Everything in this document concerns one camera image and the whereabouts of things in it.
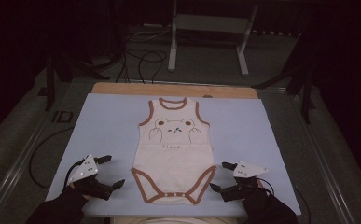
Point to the light blue mat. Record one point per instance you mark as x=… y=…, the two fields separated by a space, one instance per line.
x=106 y=124

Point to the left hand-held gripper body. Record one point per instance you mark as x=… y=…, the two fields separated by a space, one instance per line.
x=83 y=170

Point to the white metal stand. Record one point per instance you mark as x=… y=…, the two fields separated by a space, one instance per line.
x=212 y=23

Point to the black stand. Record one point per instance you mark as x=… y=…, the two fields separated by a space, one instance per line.
x=50 y=84
x=307 y=93

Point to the aluminium floor rail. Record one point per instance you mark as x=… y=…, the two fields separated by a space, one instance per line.
x=19 y=155
x=318 y=149

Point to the person's right hand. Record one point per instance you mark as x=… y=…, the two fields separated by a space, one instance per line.
x=260 y=184

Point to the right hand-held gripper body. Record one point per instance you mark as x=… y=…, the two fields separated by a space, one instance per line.
x=246 y=170

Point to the cream baby bodysuit brown trim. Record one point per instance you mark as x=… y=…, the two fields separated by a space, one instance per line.
x=173 y=155

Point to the person's left hand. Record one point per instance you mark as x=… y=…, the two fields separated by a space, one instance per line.
x=73 y=186

